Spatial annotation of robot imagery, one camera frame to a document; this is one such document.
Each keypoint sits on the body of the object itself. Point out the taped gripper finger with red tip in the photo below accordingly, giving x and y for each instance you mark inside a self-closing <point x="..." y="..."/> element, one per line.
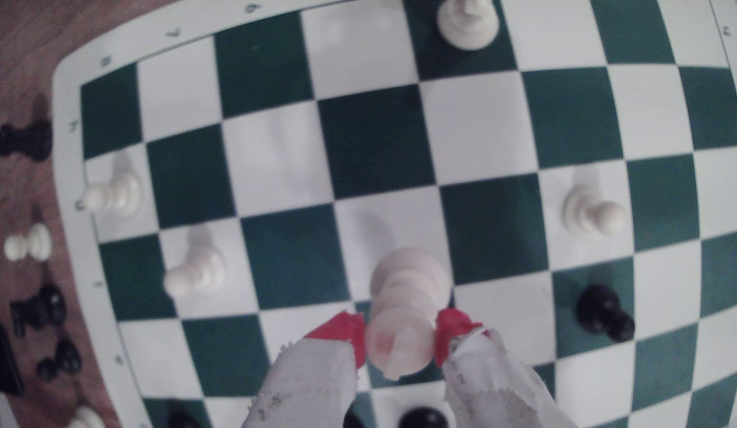
<point x="493" y="392"/>
<point x="312" y="386"/>

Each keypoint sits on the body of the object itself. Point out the white chess piece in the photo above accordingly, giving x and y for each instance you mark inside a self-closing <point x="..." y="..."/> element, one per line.
<point x="86" y="419"/>

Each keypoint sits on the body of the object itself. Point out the black chess piece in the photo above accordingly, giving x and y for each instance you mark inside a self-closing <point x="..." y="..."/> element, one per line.
<point x="44" y="306"/>
<point x="64" y="356"/>

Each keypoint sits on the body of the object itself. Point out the white chess pawn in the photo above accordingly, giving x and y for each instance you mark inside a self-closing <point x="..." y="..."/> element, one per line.
<point x="591" y="211"/>
<point x="35" y="242"/>
<point x="116" y="195"/>
<point x="196" y="273"/>

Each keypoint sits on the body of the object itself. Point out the green white chess mat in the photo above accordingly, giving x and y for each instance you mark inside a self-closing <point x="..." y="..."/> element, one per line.
<point x="374" y="136"/>

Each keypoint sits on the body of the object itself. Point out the white chess knight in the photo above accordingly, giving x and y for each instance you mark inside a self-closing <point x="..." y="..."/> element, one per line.
<point x="468" y="27"/>

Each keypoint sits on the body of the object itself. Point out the black chess bishop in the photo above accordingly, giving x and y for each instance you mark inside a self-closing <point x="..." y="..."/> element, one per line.
<point x="423" y="419"/>

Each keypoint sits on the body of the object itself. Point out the black block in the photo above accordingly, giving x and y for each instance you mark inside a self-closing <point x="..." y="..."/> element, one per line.
<point x="1" y="359"/>

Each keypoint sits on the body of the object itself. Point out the black chess pawn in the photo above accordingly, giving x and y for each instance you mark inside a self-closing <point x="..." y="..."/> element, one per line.
<point x="600" y="309"/>

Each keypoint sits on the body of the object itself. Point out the white chess bishop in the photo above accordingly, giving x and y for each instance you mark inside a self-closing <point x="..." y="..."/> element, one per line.
<point x="404" y="309"/>

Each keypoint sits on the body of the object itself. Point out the black chess rook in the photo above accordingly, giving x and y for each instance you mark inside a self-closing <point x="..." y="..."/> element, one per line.
<point x="27" y="141"/>

